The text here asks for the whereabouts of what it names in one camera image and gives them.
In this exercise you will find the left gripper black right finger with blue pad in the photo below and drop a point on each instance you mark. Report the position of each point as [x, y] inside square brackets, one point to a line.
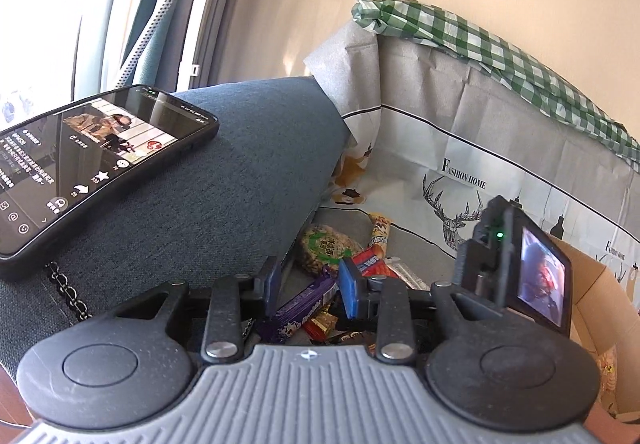
[393, 308]

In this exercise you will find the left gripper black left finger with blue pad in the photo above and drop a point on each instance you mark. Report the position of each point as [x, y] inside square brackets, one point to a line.
[208, 322]

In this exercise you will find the dark brown chocolate bar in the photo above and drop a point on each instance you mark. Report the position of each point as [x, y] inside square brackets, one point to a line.
[354, 338]

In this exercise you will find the purple chocolate bar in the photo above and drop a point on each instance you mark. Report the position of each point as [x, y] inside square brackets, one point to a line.
[296, 312]

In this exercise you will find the yellow red snack stick packet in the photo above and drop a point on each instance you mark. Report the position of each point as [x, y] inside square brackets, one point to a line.
[380, 234]

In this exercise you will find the green nut snack bag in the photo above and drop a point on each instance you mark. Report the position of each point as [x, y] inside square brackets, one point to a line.
[320, 249]

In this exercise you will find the silver white snack bar wrapper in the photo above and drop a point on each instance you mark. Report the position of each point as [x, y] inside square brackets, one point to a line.
[401, 269]

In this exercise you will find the brown cardboard box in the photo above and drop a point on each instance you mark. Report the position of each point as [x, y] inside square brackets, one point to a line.
[606, 324]

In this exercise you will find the black smartphone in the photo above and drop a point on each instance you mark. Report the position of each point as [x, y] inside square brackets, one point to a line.
[57, 166]

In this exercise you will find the green checkered cloth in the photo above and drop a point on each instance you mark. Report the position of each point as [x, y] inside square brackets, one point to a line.
[513, 68]

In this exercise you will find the camera with small screen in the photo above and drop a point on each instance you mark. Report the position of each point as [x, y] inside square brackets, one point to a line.
[511, 262]

